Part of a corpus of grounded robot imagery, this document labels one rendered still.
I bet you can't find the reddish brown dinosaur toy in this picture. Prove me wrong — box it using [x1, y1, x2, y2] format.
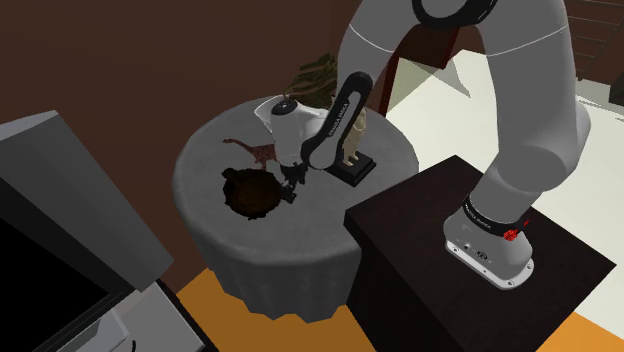
[222, 137, 278, 171]

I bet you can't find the dark brown round bowl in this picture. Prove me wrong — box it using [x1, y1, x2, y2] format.
[221, 167, 284, 222]

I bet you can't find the round grey draped table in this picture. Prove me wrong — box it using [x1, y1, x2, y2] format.
[171, 95, 420, 324]

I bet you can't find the beige figure on black base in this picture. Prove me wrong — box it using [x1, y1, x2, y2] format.
[325, 106, 378, 188]

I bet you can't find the green potted plant white pot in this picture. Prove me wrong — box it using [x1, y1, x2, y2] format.
[253, 52, 339, 134]

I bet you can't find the dark red chair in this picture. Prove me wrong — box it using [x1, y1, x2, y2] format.
[377, 23, 462, 117]

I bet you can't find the dark robot stand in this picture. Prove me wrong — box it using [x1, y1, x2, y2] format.
[343, 154, 617, 352]

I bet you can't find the grey cabinet with black screen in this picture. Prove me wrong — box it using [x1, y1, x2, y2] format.
[0, 109, 220, 352]

